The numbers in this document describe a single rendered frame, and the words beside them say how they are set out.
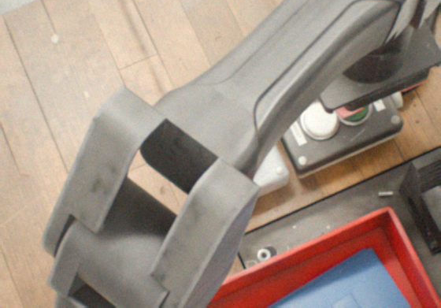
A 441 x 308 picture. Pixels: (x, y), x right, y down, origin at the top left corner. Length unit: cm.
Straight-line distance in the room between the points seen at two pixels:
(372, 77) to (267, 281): 22
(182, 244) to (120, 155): 6
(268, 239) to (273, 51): 39
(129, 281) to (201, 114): 10
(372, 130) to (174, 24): 22
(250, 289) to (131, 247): 37
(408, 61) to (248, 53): 27
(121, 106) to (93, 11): 49
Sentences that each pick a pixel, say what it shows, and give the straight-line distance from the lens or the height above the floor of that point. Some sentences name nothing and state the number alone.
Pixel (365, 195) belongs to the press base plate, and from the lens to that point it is 95.
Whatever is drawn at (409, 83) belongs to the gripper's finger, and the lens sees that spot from 83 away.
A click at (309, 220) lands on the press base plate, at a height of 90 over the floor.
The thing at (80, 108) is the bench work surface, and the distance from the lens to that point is 98.
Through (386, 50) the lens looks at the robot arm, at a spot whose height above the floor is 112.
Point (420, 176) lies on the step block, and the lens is 87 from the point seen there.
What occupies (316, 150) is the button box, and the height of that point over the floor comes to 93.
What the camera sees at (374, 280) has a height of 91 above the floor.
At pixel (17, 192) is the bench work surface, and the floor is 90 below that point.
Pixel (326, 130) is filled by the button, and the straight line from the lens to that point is 92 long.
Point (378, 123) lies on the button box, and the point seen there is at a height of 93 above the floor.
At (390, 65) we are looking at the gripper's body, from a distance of 78.
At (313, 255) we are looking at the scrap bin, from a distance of 92.
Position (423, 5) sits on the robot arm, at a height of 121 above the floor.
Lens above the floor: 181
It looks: 72 degrees down
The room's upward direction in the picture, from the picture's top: 7 degrees counter-clockwise
